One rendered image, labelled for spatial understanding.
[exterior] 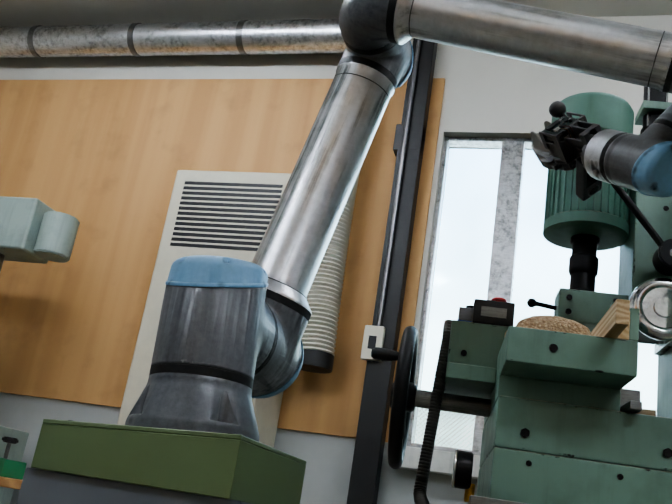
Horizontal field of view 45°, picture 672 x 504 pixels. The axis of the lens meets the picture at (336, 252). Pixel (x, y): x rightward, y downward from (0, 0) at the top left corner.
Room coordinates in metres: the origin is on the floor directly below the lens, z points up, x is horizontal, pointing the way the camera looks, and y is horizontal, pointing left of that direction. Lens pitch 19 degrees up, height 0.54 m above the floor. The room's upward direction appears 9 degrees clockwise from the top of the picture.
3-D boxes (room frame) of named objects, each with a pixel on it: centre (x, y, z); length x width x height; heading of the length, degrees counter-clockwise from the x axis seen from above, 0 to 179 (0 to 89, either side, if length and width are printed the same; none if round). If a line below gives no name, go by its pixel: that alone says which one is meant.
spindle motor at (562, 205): (1.60, -0.52, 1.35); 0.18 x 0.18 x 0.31
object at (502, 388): (1.61, -0.46, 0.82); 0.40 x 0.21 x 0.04; 171
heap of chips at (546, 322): (1.35, -0.39, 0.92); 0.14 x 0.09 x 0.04; 81
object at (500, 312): (1.60, -0.32, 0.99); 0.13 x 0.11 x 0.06; 171
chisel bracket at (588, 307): (1.59, -0.54, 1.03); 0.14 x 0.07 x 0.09; 81
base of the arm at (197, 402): (1.18, 0.16, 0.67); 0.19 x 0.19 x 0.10
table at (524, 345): (1.59, -0.41, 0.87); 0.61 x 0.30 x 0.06; 171
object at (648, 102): (1.57, -0.66, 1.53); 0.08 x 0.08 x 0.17; 81
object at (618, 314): (1.49, -0.50, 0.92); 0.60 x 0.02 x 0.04; 171
